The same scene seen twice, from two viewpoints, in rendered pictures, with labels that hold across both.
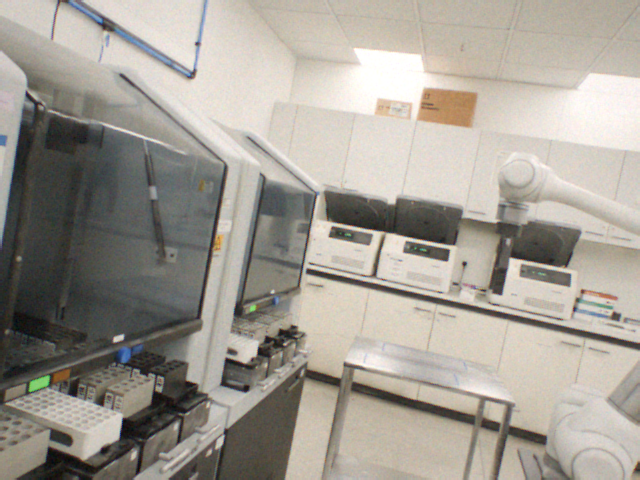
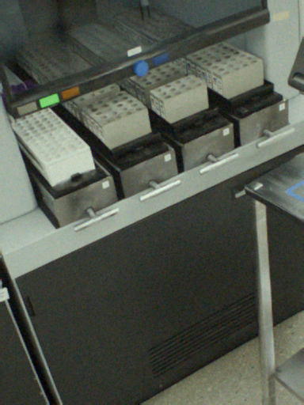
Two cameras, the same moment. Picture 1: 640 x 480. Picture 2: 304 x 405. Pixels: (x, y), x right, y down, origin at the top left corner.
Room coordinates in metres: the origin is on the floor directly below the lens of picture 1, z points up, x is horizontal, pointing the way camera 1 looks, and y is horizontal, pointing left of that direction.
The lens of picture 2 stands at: (1.05, -0.78, 1.50)
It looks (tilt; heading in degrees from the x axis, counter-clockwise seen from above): 36 degrees down; 52
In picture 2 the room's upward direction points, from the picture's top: 10 degrees counter-clockwise
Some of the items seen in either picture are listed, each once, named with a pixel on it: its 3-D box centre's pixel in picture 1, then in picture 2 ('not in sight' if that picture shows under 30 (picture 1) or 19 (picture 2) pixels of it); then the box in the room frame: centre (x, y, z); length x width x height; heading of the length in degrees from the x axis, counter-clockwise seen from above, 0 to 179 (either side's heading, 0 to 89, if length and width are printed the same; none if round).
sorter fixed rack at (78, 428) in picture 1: (40, 416); not in sight; (0.94, 0.47, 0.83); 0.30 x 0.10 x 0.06; 75
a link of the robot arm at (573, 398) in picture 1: (582, 424); not in sight; (1.42, -0.85, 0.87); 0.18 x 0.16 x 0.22; 159
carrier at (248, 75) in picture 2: (285, 322); (240, 79); (2.04, 0.08, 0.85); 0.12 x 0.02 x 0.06; 164
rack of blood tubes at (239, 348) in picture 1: (211, 342); (45, 141); (1.62, 0.29, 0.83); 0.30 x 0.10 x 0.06; 75
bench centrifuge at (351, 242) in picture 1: (352, 230); not in sight; (4.17, -0.25, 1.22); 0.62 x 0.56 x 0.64; 164
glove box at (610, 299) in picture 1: (599, 295); not in sight; (3.82, -2.19, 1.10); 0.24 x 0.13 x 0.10; 74
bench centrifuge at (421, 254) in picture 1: (422, 242); not in sight; (4.03, -0.81, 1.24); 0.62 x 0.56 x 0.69; 166
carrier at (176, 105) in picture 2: (272, 328); (184, 103); (1.89, 0.12, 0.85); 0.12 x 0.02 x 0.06; 165
